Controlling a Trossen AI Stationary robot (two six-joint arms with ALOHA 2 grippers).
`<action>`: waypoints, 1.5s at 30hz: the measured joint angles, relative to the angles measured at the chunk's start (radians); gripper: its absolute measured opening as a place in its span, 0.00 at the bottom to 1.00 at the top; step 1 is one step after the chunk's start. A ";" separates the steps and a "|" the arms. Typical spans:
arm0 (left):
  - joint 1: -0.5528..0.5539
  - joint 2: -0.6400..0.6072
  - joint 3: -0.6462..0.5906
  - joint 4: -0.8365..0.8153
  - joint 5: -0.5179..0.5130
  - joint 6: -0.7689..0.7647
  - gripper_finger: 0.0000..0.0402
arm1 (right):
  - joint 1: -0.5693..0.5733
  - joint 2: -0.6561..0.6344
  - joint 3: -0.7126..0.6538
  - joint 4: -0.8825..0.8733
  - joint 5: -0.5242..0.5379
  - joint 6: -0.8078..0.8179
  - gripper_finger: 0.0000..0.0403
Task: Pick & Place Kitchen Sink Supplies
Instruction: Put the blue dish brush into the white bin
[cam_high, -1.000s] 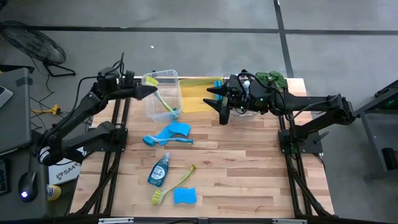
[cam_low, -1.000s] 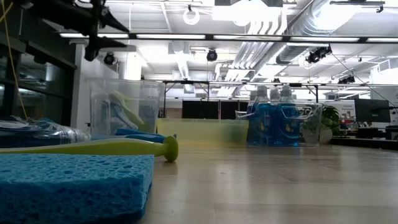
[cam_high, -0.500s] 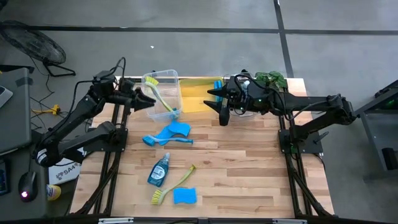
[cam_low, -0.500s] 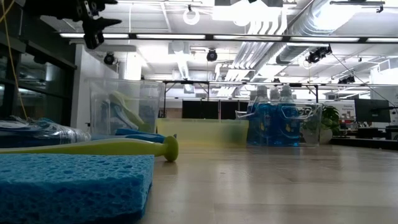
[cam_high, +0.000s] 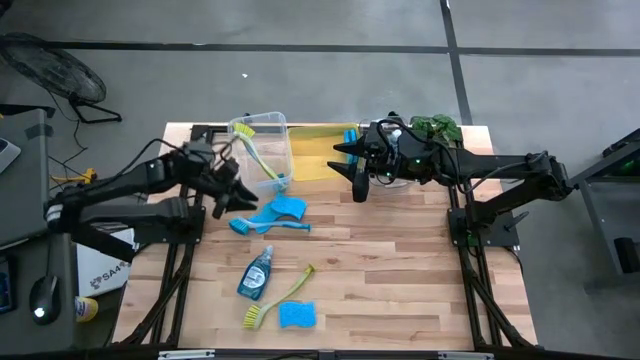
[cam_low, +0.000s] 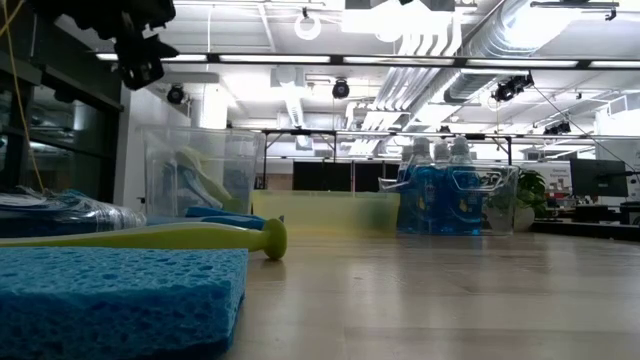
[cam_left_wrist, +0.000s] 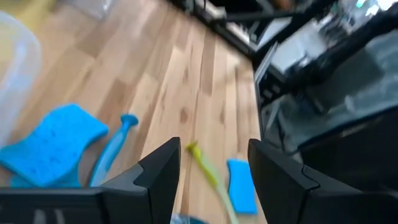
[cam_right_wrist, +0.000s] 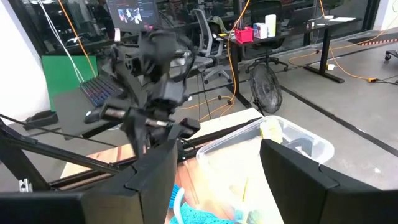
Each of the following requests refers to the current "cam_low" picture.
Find green potted plant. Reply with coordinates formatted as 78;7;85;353
504;168;549;234

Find white ring lamp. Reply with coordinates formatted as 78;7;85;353
293;13;322;42

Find black office desk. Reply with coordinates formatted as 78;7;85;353
529;202;640;244

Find white printed sign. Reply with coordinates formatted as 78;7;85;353
546;162;574;192

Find blue cellulose sponge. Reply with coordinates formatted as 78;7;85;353
0;247;250;360
185;206;266;221

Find clear plastic handled basket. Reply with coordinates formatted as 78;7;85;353
378;162;520;236

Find silver ventilation duct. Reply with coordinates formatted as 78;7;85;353
442;0;576;105

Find tall clear plastic bin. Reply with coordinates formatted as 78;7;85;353
142;125;266;226

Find black low cabinets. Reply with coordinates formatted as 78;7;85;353
292;160;401;192

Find yellow hanging cord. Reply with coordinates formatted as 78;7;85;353
0;0;47;194

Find black-legged background table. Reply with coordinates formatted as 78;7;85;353
260;128;514;190

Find green dish brush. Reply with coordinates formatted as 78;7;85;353
172;145;246;214
0;218;289;261

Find yellow plastic tray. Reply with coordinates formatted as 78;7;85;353
251;189;401;237

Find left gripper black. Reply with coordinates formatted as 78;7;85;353
113;0;180;92

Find black computer monitor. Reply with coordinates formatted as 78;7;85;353
569;158;630;198

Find black ceiling spotlight cluster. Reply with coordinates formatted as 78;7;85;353
492;73;535;104

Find ceiling light panel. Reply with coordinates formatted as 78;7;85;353
588;59;640;70
342;55;455;66
95;52;209;63
218;53;332;65
466;58;580;69

